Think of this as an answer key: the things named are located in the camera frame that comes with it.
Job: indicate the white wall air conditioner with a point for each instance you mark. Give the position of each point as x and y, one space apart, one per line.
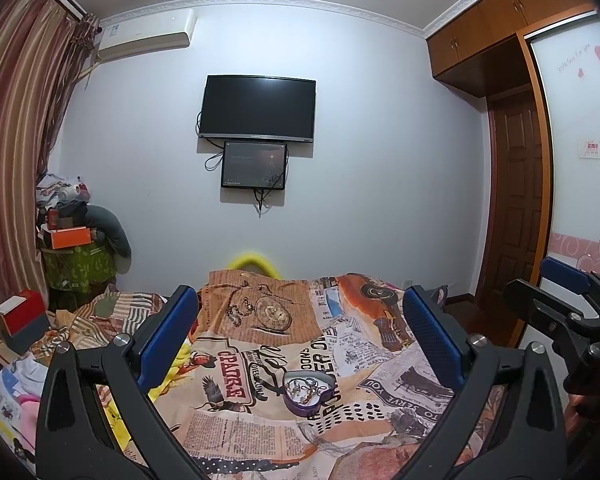
149 33

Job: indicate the orange box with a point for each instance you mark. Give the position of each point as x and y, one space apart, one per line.
69 238

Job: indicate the red and white box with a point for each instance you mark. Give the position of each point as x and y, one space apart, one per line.
23 320

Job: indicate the newspaper print duvet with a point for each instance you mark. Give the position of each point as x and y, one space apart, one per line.
223 395

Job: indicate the green camouflage covered stand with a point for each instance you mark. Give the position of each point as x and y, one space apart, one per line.
77 269

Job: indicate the striped patchwork blanket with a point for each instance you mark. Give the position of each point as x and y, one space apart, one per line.
95 324

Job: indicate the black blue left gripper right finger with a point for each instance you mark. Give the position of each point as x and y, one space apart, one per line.
527 438

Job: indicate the large black wall television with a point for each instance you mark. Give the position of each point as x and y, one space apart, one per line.
248 107

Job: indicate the brown wooden wardrobe cabinets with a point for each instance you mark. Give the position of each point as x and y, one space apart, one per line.
479 52

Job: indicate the striped brown curtain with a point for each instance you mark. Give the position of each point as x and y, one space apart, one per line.
42 52

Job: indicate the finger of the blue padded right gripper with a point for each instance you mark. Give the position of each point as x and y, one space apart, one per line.
563 274

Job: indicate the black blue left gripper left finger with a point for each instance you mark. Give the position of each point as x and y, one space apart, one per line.
73 437

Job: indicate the grey jacket on stand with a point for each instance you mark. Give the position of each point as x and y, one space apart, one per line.
105 221

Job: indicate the purple heart-shaped tin box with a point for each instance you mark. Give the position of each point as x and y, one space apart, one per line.
305 391

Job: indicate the brown wooden door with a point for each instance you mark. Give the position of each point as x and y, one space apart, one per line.
515 210

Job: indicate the white sliding wardrobe door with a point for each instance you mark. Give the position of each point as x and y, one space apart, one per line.
567 58

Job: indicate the small black wall monitor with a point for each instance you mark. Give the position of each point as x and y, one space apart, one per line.
259 166

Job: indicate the yellow object behind bed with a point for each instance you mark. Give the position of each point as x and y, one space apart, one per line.
254 260

